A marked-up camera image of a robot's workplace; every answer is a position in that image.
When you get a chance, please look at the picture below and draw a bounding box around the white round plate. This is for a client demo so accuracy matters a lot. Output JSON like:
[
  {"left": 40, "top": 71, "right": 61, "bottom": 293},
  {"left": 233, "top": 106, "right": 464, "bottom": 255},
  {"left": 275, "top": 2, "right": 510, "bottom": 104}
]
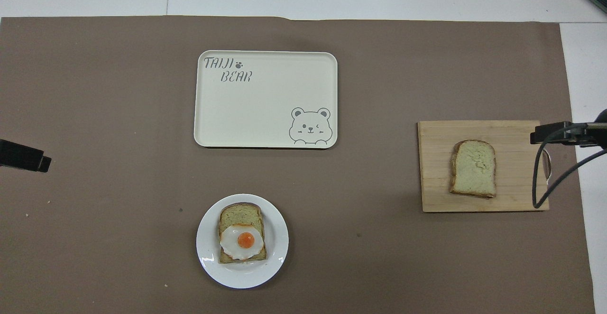
[{"left": 196, "top": 194, "right": 289, "bottom": 289}]

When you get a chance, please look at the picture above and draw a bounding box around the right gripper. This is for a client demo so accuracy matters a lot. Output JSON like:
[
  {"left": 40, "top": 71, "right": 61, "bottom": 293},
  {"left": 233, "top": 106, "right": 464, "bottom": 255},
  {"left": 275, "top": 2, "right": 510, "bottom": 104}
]
[{"left": 579, "top": 109, "right": 607, "bottom": 148}]

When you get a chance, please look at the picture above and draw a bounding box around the bread slice under egg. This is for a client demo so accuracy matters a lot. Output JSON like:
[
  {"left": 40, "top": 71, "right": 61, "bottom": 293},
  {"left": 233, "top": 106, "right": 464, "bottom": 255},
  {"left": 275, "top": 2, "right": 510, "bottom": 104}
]
[{"left": 218, "top": 203, "right": 267, "bottom": 264}]

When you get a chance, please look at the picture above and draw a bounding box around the wooden cutting board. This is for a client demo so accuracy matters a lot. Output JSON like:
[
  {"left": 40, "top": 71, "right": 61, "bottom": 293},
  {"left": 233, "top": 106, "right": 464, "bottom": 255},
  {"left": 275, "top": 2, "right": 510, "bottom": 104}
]
[{"left": 417, "top": 120, "right": 552, "bottom": 213}]

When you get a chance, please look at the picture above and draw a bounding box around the cream tray with bear print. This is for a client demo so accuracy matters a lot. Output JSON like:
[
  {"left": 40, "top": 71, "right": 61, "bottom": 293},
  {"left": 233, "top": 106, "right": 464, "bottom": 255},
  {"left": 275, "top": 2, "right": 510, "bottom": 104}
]
[{"left": 193, "top": 50, "right": 338, "bottom": 149}]

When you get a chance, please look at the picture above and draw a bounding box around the plain bread slice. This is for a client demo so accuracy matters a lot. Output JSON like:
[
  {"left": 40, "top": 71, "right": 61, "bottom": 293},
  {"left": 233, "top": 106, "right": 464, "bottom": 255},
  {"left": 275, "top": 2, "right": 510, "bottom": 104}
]
[{"left": 449, "top": 139, "right": 497, "bottom": 199}]

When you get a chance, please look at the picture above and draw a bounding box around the fried egg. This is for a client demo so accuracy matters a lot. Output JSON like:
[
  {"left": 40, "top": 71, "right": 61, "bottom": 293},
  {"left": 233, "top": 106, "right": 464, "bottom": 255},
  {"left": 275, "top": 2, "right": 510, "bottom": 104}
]
[{"left": 220, "top": 225, "right": 265, "bottom": 260}]

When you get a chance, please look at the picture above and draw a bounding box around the black cable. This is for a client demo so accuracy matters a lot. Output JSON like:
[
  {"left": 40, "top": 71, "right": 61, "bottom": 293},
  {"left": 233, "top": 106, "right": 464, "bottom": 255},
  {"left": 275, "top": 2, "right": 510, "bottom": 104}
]
[{"left": 532, "top": 122, "right": 607, "bottom": 209}]

